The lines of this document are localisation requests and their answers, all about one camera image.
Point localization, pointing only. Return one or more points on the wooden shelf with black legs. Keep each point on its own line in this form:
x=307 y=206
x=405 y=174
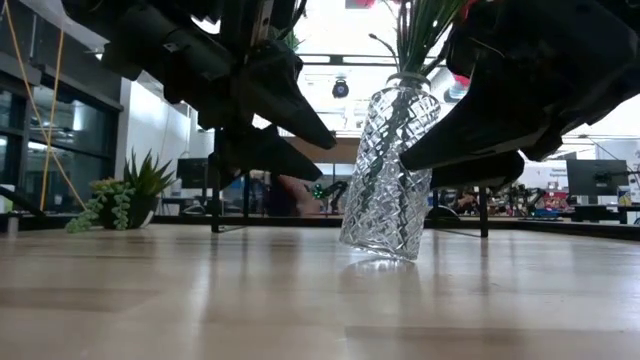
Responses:
x=345 y=155

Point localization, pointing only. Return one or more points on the dark computer monitor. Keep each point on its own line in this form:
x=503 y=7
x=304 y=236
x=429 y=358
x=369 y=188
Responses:
x=192 y=172
x=597 y=177

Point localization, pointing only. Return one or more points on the diamond-pattern clear glass vase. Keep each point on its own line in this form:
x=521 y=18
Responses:
x=385 y=200

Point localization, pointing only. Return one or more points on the red artificial flower bunch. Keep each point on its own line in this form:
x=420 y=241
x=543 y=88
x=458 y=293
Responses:
x=420 y=35

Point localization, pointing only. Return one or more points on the black ceiling spotlight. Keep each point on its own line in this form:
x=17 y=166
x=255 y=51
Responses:
x=340 y=89

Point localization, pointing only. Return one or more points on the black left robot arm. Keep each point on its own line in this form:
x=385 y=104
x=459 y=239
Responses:
x=150 y=30

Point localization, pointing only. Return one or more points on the potted green succulent plant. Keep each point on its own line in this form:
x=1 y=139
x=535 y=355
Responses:
x=145 y=190

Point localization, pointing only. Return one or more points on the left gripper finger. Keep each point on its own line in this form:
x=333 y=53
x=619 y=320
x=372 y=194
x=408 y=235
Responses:
x=265 y=155
x=285 y=100

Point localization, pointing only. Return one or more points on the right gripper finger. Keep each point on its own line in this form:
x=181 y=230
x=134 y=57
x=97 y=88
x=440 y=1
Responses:
x=480 y=172
x=490 y=120

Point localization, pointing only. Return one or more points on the black background robot arm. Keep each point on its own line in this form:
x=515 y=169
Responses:
x=332 y=192

